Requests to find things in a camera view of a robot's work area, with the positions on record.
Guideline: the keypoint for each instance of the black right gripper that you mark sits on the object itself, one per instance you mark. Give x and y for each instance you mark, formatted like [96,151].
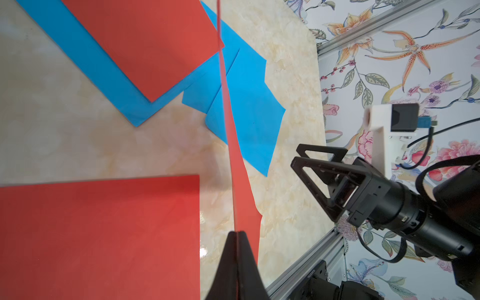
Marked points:
[358,188]

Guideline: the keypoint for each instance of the right aluminium corner post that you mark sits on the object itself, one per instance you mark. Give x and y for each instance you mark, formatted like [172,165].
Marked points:
[375,24]

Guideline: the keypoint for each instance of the red paper sheet two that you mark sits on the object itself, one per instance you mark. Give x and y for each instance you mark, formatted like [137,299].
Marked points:
[156,44]

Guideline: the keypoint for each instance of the blue paper sheet two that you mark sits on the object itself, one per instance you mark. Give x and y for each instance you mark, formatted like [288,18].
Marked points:
[256,112]

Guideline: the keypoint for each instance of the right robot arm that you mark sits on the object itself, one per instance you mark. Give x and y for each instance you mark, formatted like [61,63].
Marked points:
[444,224]

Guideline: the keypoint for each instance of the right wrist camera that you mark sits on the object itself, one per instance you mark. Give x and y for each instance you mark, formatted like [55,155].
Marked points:
[392,126]

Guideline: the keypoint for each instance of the blue paper sheet three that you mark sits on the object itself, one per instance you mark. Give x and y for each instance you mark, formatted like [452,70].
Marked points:
[201,94]

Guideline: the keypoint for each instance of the red paper sheet three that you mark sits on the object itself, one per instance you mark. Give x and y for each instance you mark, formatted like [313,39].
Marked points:
[247,218]

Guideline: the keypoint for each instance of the right table edge rail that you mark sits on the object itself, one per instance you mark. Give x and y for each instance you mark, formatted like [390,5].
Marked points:
[330,248]

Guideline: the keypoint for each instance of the red paper sheet one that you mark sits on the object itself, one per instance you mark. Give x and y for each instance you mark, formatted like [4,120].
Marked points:
[129,239]

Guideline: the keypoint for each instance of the blue paper sheet one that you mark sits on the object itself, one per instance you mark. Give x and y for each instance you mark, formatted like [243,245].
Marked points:
[80,47]

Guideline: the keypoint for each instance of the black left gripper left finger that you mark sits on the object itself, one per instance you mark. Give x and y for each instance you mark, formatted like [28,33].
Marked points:
[225,283]

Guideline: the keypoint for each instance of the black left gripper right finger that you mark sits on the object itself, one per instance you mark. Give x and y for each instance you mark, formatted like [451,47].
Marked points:
[249,283]

